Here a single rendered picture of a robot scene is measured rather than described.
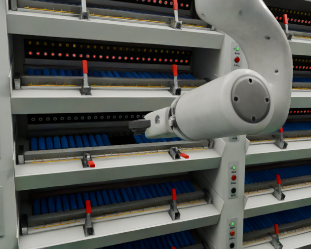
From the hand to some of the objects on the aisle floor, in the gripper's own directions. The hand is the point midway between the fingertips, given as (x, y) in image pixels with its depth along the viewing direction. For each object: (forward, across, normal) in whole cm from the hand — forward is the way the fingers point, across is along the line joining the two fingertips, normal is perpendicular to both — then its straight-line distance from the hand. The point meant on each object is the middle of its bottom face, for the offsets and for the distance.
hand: (155, 127), depth 65 cm
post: (+39, -35, +54) cm, 75 cm away
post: (+39, +35, +54) cm, 75 cm away
